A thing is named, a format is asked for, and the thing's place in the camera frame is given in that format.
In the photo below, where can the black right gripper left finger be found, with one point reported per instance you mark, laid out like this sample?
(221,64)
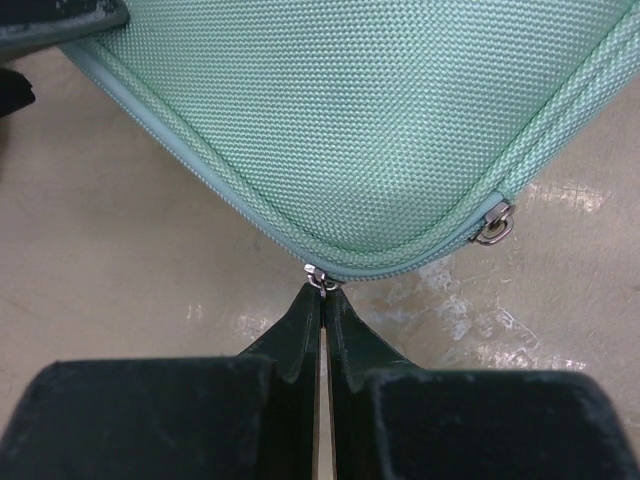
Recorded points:
(248,416)

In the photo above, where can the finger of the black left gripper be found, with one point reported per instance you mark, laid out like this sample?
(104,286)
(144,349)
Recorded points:
(30,26)
(15,92)

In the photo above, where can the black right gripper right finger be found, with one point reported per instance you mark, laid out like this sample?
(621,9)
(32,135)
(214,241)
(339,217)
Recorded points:
(392,419)

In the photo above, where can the mint green medicine case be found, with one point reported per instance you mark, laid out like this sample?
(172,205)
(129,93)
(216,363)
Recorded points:
(368,138)

